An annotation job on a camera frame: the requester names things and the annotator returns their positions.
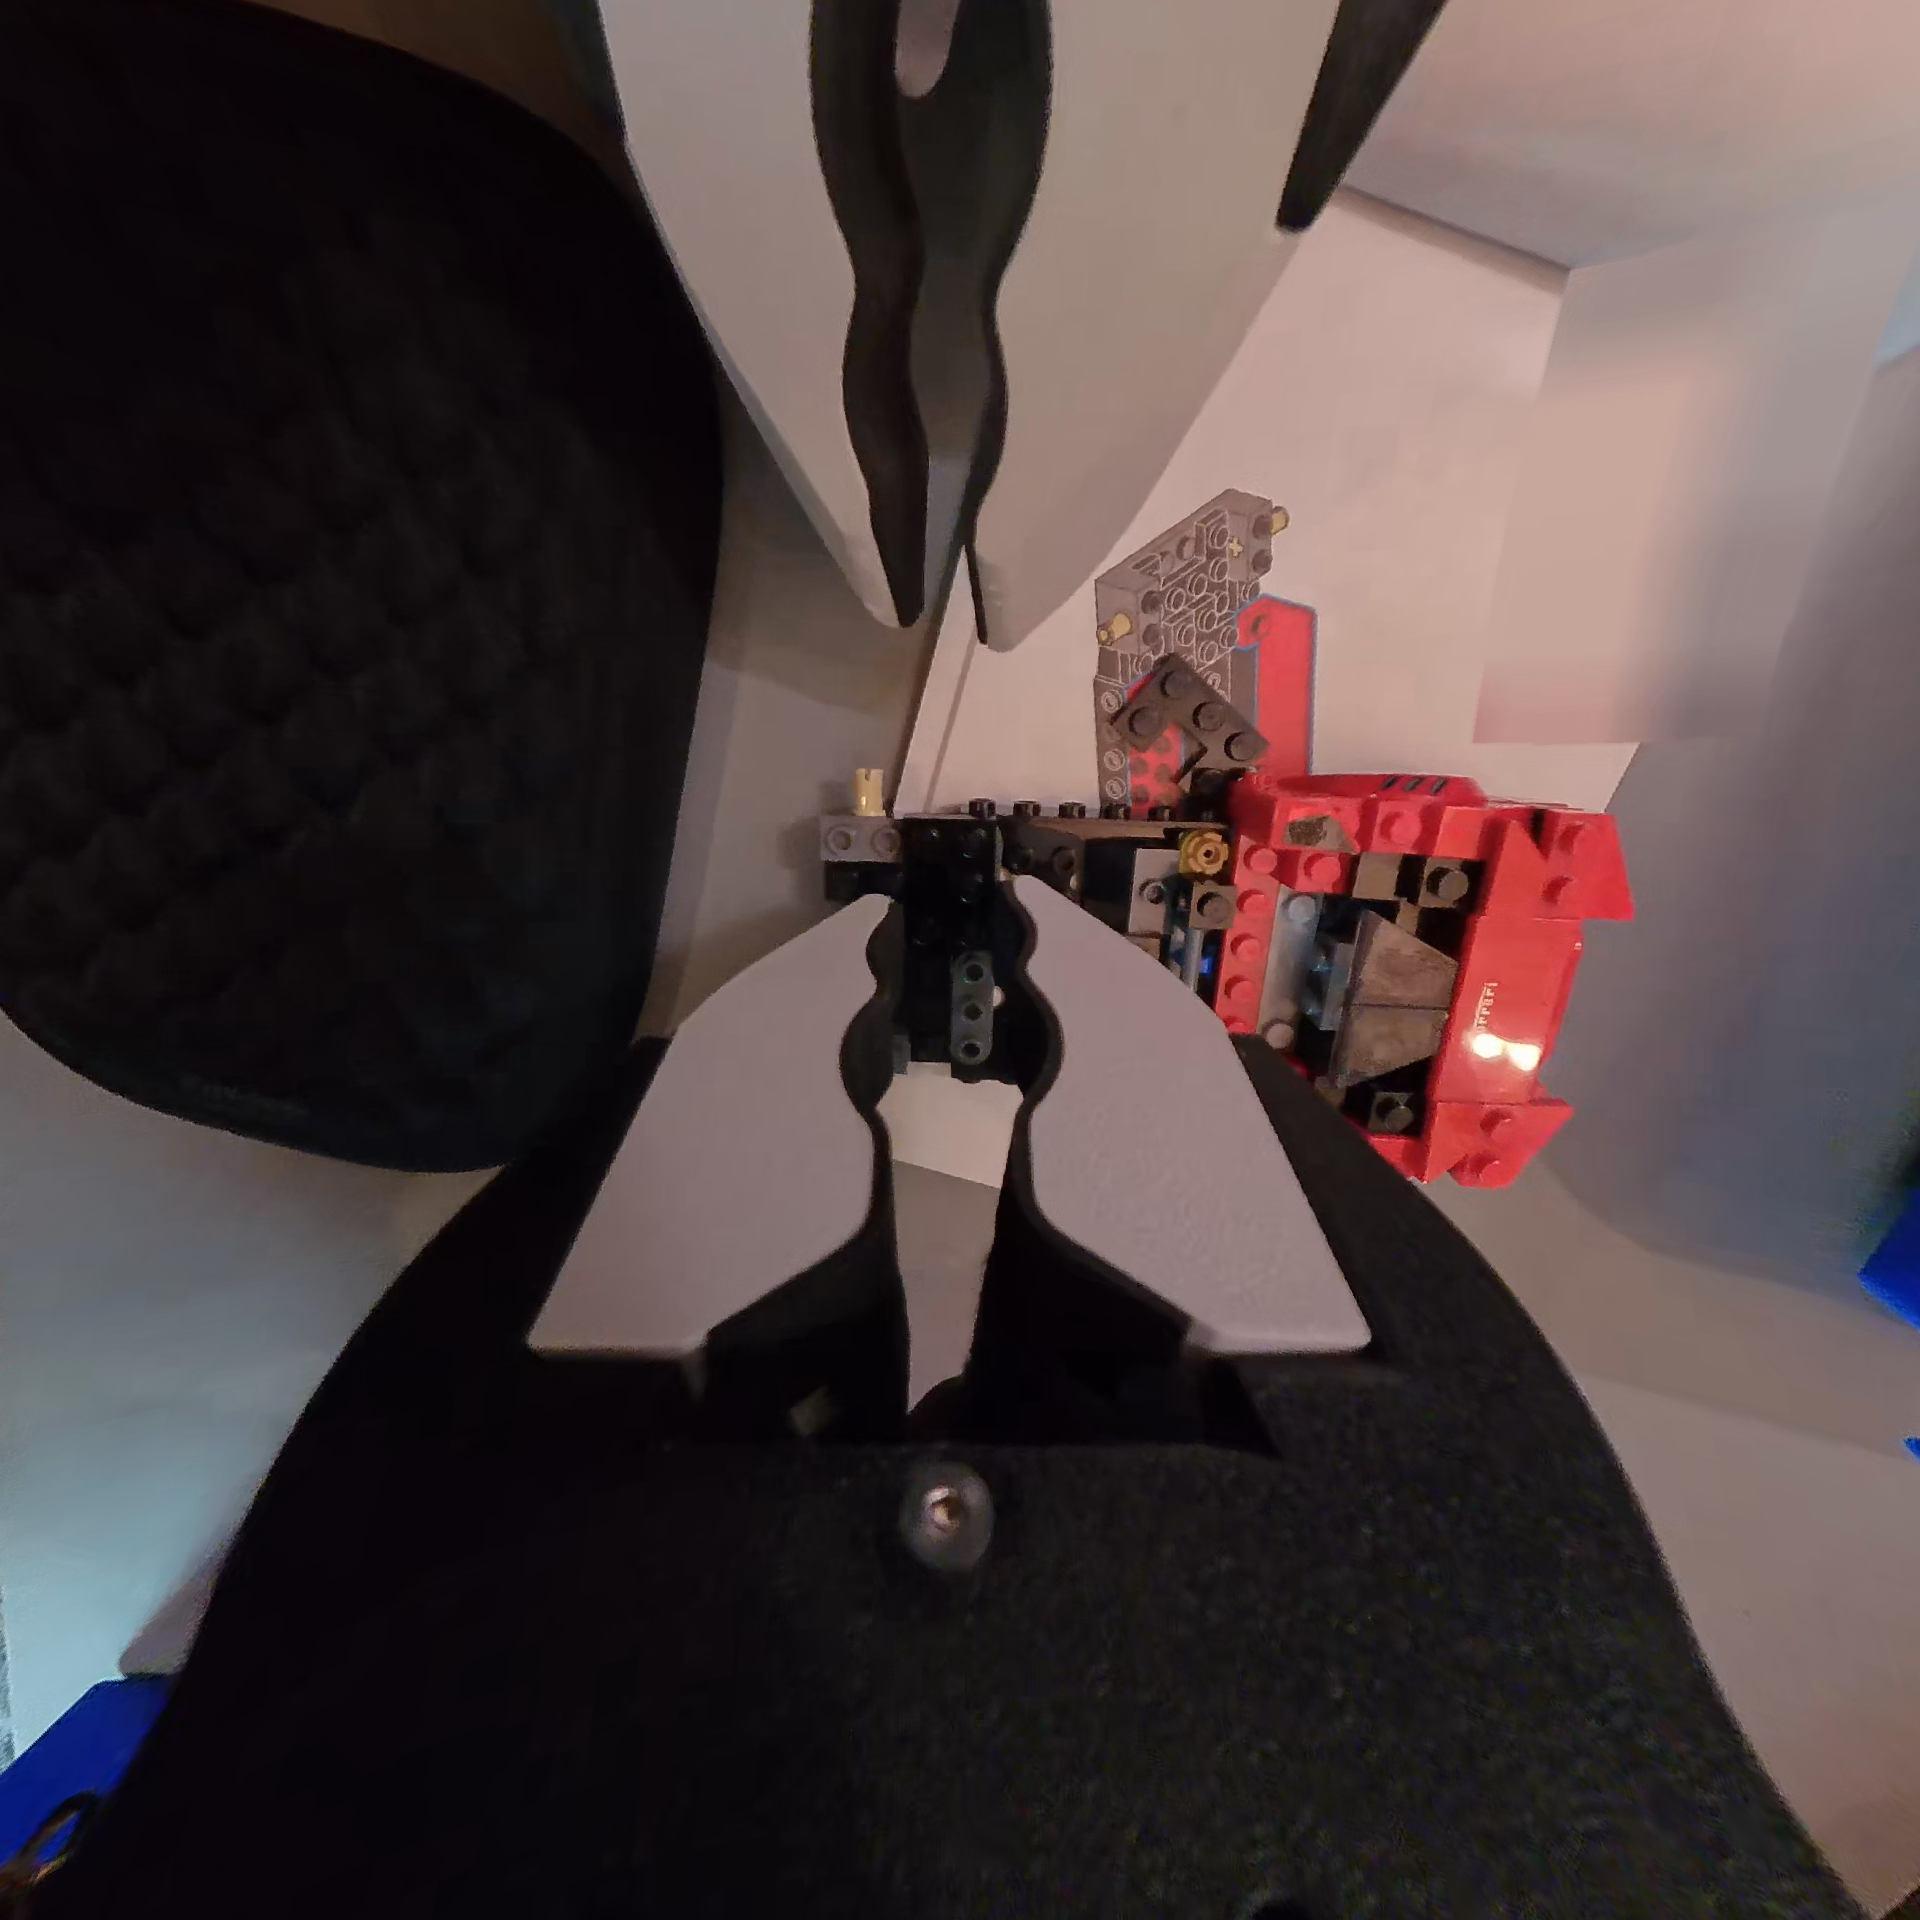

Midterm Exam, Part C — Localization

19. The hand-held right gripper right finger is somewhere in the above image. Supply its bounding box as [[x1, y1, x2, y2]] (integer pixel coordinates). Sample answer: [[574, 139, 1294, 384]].
[[983, 889, 1378, 1367]]

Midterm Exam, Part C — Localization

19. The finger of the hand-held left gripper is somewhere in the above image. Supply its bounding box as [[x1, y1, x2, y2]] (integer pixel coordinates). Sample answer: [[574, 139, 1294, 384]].
[[594, 0, 933, 633], [967, 0, 1342, 655]]

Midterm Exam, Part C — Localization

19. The blue plastic bin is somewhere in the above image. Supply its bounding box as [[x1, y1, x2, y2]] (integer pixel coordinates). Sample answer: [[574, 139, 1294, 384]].
[[0, 1673, 156, 1920], [1859, 1195, 1920, 1332]]

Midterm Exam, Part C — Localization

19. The black quilted chair seat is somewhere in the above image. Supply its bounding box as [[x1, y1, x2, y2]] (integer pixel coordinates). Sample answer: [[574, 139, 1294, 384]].
[[0, 0, 729, 1175]]

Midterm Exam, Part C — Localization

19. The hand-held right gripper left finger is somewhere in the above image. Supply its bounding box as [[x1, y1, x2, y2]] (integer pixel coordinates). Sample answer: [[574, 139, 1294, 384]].
[[523, 891, 911, 1371]]

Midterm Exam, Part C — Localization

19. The lego instruction booklet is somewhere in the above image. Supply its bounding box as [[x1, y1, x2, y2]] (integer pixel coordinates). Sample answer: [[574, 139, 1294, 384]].
[[886, 178, 1920, 1261]]

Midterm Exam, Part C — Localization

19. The red and black lego car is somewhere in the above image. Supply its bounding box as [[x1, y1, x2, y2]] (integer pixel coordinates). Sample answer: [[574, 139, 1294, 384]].
[[804, 584, 1647, 1189]]

